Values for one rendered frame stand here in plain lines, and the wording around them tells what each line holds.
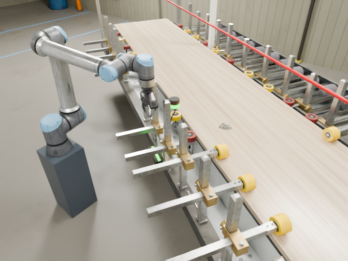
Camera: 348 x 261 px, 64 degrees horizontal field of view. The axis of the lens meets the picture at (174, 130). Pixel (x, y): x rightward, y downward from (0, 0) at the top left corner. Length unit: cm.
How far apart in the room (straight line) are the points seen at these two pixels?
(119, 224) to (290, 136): 146
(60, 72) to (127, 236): 131
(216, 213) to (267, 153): 45
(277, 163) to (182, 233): 105
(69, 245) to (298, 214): 168
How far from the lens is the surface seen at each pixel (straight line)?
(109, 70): 148
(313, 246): 133
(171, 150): 168
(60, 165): 219
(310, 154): 175
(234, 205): 105
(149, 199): 256
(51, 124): 209
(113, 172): 285
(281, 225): 125
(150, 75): 155
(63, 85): 207
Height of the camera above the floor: 194
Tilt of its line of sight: 36 degrees down
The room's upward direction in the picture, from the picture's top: 1 degrees counter-clockwise
